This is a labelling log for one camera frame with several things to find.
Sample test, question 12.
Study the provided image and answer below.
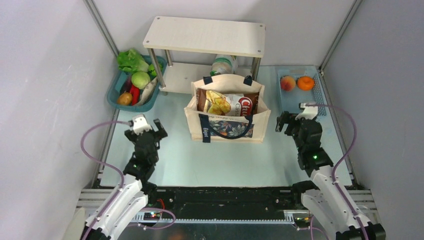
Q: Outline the brown chips bag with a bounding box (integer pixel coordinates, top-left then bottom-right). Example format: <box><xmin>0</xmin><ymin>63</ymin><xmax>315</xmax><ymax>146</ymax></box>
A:
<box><xmin>196</xmin><ymin>88</ymin><xmax>259</xmax><ymax>117</ymax></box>

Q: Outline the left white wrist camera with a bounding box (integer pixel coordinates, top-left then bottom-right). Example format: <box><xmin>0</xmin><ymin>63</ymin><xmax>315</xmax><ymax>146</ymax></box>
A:
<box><xmin>131</xmin><ymin>114</ymin><xmax>153</xmax><ymax>135</ymax></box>

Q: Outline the peach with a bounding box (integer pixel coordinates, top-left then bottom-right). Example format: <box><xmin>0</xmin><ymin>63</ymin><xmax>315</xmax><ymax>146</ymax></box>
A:
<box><xmin>280</xmin><ymin>75</ymin><xmax>296</xmax><ymax>92</ymax></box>

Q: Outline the teal plastic vegetable basket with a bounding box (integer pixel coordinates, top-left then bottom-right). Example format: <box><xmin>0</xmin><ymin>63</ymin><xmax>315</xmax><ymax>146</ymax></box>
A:
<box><xmin>106</xmin><ymin>48</ymin><xmax>160</xmax><ymax>113</ymax></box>

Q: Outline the beige canvas tote bag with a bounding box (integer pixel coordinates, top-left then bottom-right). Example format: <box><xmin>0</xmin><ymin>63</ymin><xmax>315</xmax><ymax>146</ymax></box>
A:
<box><xmin>184</xmin><ymin>74</ymin><xmax>271</xmax><ymax>143</ymax></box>

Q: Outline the silver grey fish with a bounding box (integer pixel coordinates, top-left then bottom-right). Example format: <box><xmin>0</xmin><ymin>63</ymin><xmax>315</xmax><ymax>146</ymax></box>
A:
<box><xmin>134</xmin><ymin>77</ymin><xmax>158</xmax><ymax>106</ymax></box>

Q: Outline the light blue fruit basket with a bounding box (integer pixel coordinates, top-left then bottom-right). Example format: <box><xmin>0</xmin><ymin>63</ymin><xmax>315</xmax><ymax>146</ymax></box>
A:
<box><xmin>275</xmin><ymin>65</ymin><xmax>327</xmax><ymax>113</ymax></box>

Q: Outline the white wooden two-tier shelf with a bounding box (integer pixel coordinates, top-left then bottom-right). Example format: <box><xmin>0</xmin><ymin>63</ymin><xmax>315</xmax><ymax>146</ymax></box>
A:
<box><xmin>142</xmin><ymin>16</ymin><xmax>266</xmax><ymax>94</ymax></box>

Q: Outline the green bell pepper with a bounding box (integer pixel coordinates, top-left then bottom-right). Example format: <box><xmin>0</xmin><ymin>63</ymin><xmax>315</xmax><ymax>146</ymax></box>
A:
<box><xmin>147</xmin><ymin>64</ymin><xmax>157</xmax><ymax>79</ymax></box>

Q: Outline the orange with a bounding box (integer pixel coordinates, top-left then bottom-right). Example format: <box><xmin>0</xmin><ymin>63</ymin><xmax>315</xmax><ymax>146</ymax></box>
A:
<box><xmin>296</xmin><ymin>76</ymin><xmax>315</xmax><ymax>91</ymax></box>

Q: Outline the brown potato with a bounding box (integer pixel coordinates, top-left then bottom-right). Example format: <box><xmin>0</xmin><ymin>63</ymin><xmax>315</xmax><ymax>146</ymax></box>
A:
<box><xmin>116</xmin><ymin>92</ymin><xmax>133</xmax><ymax>106</ymax></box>

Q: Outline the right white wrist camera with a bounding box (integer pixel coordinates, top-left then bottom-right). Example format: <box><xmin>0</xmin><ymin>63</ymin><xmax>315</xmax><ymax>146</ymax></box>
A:
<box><xmin>295</xmin><ymin>102</ymin><xmax>319</xmax><ymax>120</ymax></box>

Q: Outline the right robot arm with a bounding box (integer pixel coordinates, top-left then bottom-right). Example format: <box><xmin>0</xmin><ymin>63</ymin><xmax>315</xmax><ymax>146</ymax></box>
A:
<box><xmin>275</xmin><ymin>111</ymin><xmax>387</xmax><ymax>240</ymax></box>

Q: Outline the green white snack bag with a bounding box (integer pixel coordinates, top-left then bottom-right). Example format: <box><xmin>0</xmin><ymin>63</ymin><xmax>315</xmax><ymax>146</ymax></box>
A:
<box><xmin>209</xmin><ymin>54</ymin><xmax>238</xmax><ymax>76</ymax></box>

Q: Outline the round green cabbage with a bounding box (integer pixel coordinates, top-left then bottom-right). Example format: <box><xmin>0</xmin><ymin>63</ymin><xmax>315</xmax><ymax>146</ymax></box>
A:
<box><xmin>131</xmin><ymin>71</ymin><xmax>151</xmax><ymax>90</ymax></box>

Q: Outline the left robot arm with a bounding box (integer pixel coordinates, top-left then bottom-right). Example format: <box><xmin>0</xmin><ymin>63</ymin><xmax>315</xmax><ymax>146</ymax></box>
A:
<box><xmin>81</xmin><ymin>114</ymin><xmax>168</xmax><ymax>240</ymax></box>

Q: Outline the green leafy lettuce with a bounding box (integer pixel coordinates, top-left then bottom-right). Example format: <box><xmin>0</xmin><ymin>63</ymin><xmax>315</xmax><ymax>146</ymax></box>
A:
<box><xmin>116</xmin><ymin>48</ymin><xmax>149</xmax><ymax>74</ymax></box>

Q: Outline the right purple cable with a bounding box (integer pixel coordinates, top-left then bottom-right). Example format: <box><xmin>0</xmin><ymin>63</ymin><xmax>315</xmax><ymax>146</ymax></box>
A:
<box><xmin>306</xmin><ymin>103</ymin><xmax>370</xmax><ymax>240</ymax></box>

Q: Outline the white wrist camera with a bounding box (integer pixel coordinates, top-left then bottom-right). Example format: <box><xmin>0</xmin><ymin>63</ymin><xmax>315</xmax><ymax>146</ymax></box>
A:
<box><xmin>131</xmin><ymin>114</ymin><xmax>153</xmax><ymax>135</ymax></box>
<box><xmin>295</xmin><ymin>102</ymin><xmax>319</xmax><ymax>120</ymax></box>

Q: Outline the red chili pepper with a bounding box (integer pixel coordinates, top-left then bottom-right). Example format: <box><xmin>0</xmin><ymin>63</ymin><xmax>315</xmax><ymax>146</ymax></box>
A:
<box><xmin>129</xmin><ymin>84</ymin><xmax>141</xmax><ymax>106</ymax></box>

